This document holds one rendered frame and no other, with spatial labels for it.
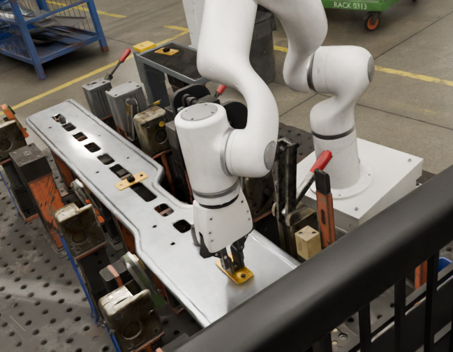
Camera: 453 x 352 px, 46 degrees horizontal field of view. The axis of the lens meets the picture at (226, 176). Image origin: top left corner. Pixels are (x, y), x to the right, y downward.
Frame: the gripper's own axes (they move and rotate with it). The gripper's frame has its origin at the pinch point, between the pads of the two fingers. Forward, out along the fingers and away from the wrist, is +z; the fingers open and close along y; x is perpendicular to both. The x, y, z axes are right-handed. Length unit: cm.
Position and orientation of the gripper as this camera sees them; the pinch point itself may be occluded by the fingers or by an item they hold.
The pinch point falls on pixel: (232, 259)
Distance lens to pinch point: 102.8
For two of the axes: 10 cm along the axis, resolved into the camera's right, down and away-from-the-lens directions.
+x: 5.6, 3.7, -7.4
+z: 1.7, 8.3, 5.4
